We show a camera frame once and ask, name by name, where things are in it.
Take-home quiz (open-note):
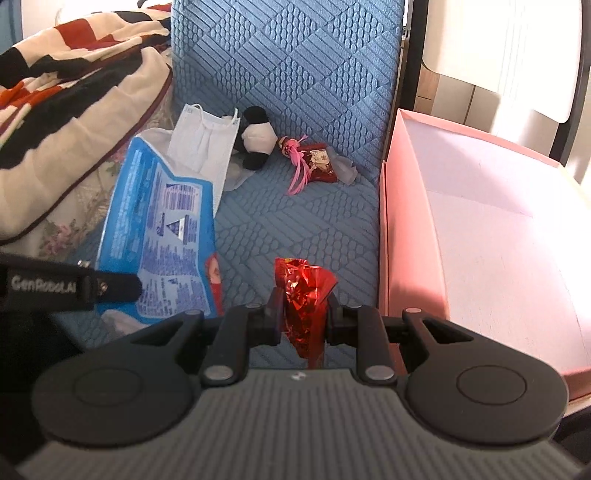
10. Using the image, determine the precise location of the small red doll packet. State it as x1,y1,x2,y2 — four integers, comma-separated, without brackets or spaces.
301,143,339,183

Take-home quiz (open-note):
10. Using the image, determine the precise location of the crumpled clear plastic wrapper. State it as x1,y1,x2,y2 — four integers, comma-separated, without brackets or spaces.
332,155,359,185

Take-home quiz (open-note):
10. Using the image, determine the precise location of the pink feather bird toy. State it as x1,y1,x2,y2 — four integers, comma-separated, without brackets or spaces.
277,135,310,196

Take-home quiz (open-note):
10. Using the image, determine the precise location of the pink cardboard box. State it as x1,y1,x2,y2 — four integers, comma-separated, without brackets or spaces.
379,110,590,402

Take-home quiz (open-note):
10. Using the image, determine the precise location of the panda plush toy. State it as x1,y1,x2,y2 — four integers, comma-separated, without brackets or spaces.
233,106,278,171

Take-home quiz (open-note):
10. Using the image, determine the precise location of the red foil snack packet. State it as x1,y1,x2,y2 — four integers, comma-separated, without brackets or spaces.
274,258,338,369

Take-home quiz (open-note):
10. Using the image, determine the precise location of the floral sofa cover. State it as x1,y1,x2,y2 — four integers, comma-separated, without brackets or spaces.
1,91,170,259

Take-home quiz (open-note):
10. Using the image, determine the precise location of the white surgical face mask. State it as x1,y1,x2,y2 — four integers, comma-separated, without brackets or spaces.
167,104,240,195

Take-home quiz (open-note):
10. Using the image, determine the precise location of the red black white blanket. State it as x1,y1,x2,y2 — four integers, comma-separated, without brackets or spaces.
1,4,172,244

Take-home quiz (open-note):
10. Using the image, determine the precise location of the blue wet wipes pack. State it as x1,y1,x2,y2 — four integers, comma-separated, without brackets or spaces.
96,128,222,329

